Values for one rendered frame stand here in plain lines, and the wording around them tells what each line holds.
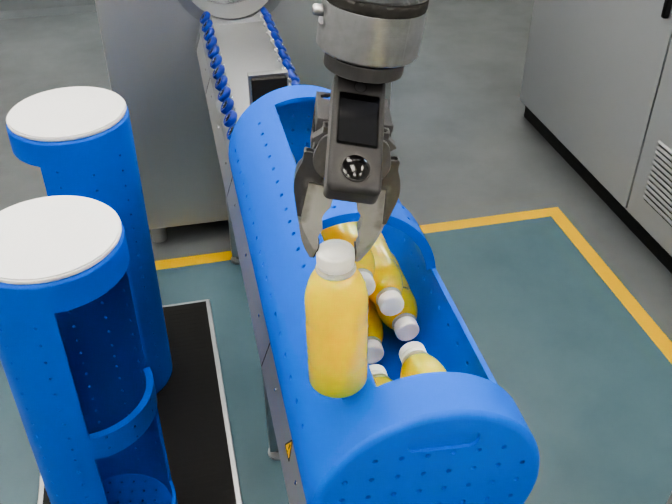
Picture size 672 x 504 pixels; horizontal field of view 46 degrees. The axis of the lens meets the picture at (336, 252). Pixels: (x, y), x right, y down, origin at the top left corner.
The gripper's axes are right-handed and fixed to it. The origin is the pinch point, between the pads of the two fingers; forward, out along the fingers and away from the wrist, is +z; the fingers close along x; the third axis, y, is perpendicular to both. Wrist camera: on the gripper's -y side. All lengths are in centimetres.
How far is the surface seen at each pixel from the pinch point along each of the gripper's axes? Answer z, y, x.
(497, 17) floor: 115, 458, -145
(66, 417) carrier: 78, 46, 42
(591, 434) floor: 127, 97, -100
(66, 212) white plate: 43, 67, 44
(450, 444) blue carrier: 21.7, -4.8, -15.8
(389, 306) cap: 29.9, 29.4, -13.5
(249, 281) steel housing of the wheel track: 55, 65, 8
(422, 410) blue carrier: 16.6, -4.8, -11.6
